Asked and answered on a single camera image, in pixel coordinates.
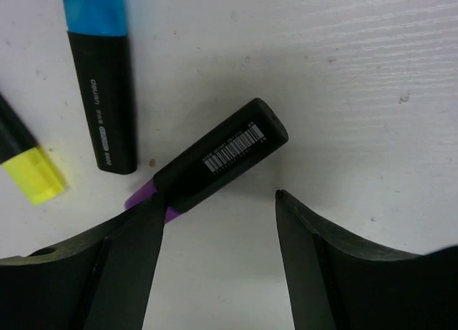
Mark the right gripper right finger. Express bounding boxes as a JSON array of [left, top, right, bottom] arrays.
[[276, 190, 457, 329]]

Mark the purple cap highlighter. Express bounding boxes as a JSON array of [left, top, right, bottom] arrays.
[[125, 98, 288, 223]]

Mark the yellow cap highlighter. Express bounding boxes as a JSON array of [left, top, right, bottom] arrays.
[[1, 97, 65, 205]]

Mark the blue cap highlighter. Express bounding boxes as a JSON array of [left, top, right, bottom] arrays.
[[63, 0, 137, 175]]

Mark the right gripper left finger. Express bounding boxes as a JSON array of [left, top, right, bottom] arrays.
[[1, 194, 165, 329]]

